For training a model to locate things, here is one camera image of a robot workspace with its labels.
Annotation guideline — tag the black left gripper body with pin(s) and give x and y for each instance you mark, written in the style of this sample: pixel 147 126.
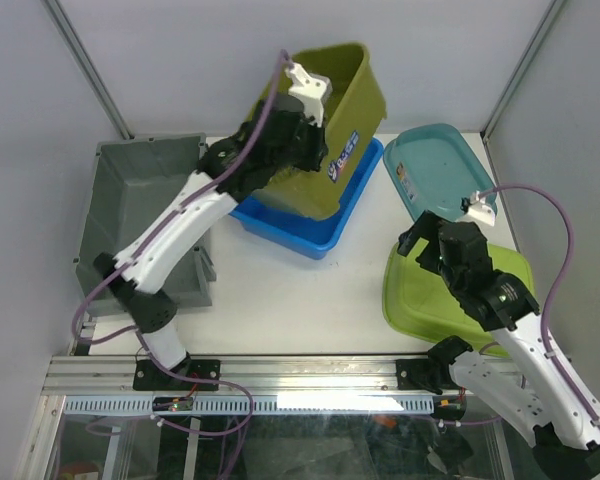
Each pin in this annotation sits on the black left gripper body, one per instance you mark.
pixel 304 154

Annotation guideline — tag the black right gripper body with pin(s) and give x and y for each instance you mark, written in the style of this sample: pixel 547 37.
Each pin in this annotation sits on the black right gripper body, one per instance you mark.
pixel 433 262

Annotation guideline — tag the olive green slotted basket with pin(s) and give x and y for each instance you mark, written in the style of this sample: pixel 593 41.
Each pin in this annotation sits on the olive green slotted basket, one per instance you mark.
pixel 353 110

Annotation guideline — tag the blue plastic tub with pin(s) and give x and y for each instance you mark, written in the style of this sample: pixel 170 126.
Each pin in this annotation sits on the blue plastic tub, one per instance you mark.
pixel 305 236

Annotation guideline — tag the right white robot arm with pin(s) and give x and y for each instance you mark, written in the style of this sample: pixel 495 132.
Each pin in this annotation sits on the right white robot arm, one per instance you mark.
pixel 558 416

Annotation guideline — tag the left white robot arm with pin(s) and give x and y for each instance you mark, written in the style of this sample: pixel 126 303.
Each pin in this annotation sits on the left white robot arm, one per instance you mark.
pixel 136 275

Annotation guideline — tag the teal translucent plastic tray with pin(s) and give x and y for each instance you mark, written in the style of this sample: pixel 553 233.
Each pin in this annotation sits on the teal translucent plastic tray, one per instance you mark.
pixel 433 168

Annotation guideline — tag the grey plastic storage bin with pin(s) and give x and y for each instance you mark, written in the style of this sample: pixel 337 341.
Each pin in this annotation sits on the grey plastic storage bin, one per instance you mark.
pixel 134 181

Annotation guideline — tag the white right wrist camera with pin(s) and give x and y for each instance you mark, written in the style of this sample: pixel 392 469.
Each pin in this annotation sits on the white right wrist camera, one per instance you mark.
pixel 476 209

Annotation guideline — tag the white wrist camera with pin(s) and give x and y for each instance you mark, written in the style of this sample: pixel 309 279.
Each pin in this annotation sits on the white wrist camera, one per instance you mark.
pixel 312 90
pixel 476 209

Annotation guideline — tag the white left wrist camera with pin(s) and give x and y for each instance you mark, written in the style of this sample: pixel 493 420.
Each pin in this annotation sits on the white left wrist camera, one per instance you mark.
pixel 312 90

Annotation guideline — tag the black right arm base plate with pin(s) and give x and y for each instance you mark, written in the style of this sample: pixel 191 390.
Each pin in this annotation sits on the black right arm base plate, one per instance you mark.
pixel 423 374

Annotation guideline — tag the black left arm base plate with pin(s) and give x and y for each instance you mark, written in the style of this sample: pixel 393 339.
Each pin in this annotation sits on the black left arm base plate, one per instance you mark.
pixel 193 373

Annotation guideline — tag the white slotted cable duct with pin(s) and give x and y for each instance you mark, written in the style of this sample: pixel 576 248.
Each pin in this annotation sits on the white slotted cable duct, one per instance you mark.
pixel 279 404

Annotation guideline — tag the aluminium mounting rail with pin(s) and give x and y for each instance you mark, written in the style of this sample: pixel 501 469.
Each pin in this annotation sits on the aluminium mounting rail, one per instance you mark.
pixel 259 374

